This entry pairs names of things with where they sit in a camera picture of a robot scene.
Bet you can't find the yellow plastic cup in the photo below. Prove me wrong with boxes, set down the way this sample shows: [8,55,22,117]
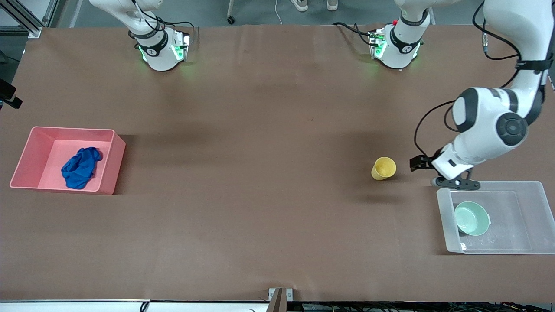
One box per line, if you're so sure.
[371,157,397,181]

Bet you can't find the mint green bowl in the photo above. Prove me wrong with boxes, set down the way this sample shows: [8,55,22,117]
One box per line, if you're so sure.
[454,201,492,237]

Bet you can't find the blue cloth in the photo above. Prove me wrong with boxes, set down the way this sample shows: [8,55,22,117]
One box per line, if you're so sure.
[61,147,103,190]

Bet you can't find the left arm base connector plate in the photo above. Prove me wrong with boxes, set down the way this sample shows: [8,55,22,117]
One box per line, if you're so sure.
[369,28,387,59]

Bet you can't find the right arm base connector plate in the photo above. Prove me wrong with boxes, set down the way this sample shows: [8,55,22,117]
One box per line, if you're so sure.
[171,31,191,62]

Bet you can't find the clear plastic storage box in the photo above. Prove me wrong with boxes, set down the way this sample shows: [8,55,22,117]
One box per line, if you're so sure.
[437,181,555,255]

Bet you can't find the pink plastic bin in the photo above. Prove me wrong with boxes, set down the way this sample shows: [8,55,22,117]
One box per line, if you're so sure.
[10,126,126,195]

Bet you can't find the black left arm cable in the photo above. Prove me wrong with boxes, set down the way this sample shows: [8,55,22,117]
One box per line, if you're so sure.
[414,0,548,160]

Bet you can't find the aluminium frame post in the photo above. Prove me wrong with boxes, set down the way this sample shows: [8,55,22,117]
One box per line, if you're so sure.
[0,0,65,39]

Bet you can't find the black left base cable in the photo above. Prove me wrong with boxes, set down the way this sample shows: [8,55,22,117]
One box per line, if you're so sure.
[333,22,374,46]

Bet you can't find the metal table edge bracket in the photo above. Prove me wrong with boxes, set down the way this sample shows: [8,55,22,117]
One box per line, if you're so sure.
[268,288,293,312]

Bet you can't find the white table edge rail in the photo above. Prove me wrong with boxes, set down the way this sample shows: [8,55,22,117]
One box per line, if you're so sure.
[0,300,269,312]

